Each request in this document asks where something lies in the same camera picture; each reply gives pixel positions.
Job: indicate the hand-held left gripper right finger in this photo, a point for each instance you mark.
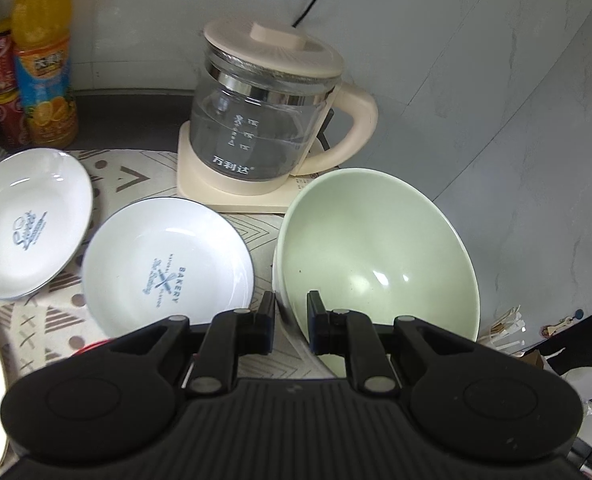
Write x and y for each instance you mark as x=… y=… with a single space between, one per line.
x=315 y=320

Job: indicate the glass kettle with cream lid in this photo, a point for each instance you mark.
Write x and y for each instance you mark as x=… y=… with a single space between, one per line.
x=256 y=125

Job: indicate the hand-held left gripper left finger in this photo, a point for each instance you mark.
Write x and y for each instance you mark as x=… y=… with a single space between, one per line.
x=269 y=317

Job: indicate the patterned table cloth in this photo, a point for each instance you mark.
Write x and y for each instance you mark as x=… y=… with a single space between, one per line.
x=116 y=175

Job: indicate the red bowl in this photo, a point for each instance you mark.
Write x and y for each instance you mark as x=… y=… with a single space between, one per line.
x=93 y=346

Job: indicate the cream kettle base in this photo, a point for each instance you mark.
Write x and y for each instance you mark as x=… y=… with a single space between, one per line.
x=241 y=200

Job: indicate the white plate crossed utensils print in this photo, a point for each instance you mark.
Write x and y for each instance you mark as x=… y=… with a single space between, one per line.
x=141 y=260

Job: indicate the white plate round blue print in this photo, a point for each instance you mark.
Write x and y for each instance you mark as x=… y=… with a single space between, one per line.
x=26 y=200

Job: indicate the white paper bags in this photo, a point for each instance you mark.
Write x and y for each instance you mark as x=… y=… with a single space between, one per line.
x=505 y=330

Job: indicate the pale green bowl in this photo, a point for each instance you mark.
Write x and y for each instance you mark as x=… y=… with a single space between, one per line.
x=375 y=240

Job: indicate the orange juice bottle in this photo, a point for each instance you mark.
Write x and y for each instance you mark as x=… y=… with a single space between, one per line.
x=43 y=85

